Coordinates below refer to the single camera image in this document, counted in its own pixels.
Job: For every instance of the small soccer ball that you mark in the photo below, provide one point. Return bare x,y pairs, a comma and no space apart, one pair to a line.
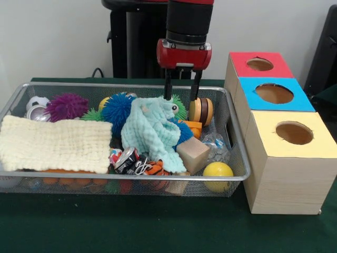
37,101

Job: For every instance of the large blue spiky ball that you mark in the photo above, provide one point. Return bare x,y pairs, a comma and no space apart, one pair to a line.
116,113

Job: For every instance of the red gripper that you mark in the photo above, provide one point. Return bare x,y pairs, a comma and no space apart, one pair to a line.
184,56

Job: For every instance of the green covered side table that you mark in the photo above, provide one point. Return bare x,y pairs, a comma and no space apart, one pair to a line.
329,97

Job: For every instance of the mint knitted cloth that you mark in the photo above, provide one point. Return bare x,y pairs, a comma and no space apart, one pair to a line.
147,131

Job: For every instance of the green spiky toy with eyes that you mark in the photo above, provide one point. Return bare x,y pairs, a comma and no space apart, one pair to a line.
181,110

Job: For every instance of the crushed black can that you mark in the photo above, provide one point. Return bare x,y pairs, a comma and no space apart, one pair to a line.
126,159

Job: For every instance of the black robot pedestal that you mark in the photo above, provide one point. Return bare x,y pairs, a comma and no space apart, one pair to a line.
118,52

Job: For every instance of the cream knitted cloth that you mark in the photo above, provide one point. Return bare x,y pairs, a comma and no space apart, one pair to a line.
52,142

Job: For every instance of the yellow smooth ball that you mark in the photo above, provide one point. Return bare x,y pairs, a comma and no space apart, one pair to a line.
217,170

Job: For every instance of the purple spiky ball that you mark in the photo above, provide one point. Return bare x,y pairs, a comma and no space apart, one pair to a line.
67,106

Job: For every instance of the dark green table cloth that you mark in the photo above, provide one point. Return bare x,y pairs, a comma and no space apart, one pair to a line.
158,226

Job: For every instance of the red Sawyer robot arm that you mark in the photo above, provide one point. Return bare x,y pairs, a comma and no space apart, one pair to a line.
189,21

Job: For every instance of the silver mesh bin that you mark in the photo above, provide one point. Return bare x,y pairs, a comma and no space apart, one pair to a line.
238,158

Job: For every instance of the black stand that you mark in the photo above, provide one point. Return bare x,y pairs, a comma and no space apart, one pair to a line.
326,52

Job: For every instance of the wooden box with three holes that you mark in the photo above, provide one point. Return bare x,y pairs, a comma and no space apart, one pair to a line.
289,184

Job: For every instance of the wooden yo-yo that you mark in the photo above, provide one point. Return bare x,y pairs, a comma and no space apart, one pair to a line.
202,110

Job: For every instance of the wooden cube block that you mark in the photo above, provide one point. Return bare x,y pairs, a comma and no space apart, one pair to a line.
193,155

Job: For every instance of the tiger plush toy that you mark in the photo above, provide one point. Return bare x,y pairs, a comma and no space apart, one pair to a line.
156,167

